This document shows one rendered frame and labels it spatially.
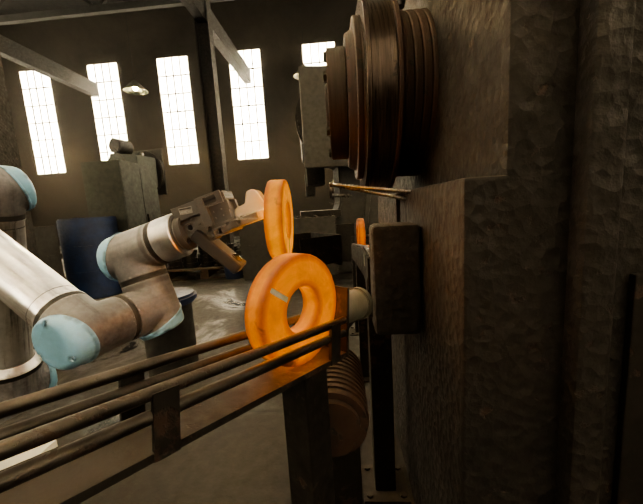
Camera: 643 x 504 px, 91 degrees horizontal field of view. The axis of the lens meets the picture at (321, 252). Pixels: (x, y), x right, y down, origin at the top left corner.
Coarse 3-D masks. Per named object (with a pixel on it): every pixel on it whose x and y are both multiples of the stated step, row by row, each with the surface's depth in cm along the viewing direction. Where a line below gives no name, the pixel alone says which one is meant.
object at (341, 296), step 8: (336, 288) 49; (344, 288) 48; (336, 296) 49; (344, 296) 48; (336, 304) 50; (344, 304) 49; (336, 312) 50; (344, 312) 49; (344, 328) 49; (328, 344) 51; (344, 344) 49
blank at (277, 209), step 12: (276, 180) 59; (276, 192) 56; (288, 192) 63; (264, 204) 55; (276, 204) 55; (288, 204) 63; (264, 216) 55; (276, 216) 54; (288, 216) 65; (264, 228) 55; (276, 228) 55; (288, 228) 65; (276, 240) 56; (288, 240) 61; (276, 252) 58; (288, 252) 61
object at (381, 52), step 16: (368, 0) 71; (384, 0) 70; (368, 16) 65; (384, 16) 66; (368, 32) 64; (384, 32) 64; (368, 48) 63; (384, 48) 64; (368, 64) 63; (384, 64) 64; (368, 80) 64; (384, 80) 65; (368, 96) 65; (384, 96) 66; (368, 112) 66; (384, 112) 67; (368, 128) 68; (384, 128) 69; (368, 144) 70; (384, 144) 71; (368, 160) 73; (384, 160) 75; (368, 176) 78; (384, 176) 80
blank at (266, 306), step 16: (288, 256) 42; (304, 256) 43; (272, 272) 39; (288, 272) 41; (304, 272) 43; (320, 272) 46; (256, 288) 39; (272, 288) 38; (288, 288) 41; (304, 288) 46; (320, 288) 46; (256, 304) 38; (272, 304) 39; (304, 304) 48; (320, 304) 46; (256, 320) 38; (272, 320) 39; (304, 320) 46; (320, 320) 46; (256, 336) 38; (272, 336) 39; (320, 336) 46
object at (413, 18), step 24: (408, 24) 68; (432, 24) 67; (408, 48) 66; (432, 48) 66; (408, 72) 66; (432, 72) 66; (408, 96) 68; (432, 96) 68; (408, 120) 70; (432, 120) 70; (408, 144) 74; (408, 168) 82
